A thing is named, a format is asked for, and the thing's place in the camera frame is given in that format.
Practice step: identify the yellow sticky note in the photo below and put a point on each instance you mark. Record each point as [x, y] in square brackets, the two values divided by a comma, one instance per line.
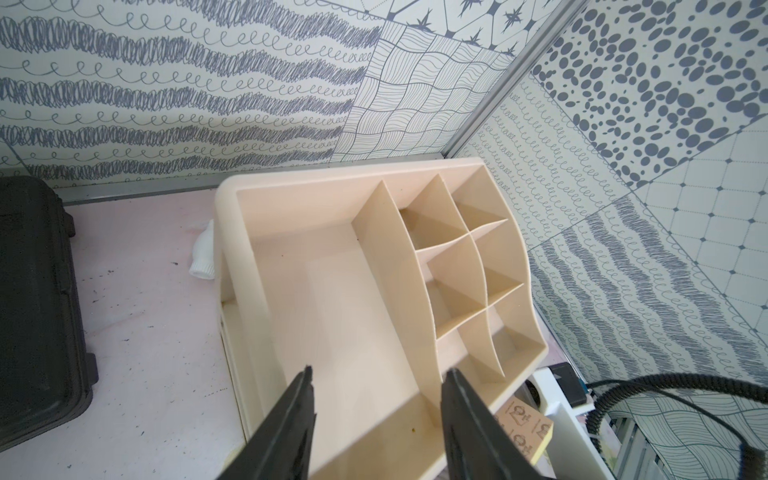
[529, 430]

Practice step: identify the white valve orange handle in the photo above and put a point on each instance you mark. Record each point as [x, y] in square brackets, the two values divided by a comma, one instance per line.
[202, 258]

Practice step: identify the black plastic tool case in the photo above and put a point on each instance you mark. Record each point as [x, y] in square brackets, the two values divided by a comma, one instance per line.
[47, 373]

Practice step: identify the beige desk organizer cabinet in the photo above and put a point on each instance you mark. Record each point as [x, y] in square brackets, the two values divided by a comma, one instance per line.
[380, 278]

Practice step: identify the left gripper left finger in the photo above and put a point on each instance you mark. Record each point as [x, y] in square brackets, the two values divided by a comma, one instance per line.
[281, 446]

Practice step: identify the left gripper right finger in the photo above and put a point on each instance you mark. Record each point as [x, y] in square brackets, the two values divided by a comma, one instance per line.
[476, 445]

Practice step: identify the floral pink table mat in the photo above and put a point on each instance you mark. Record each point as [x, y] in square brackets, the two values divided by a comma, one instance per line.
[163, 406]

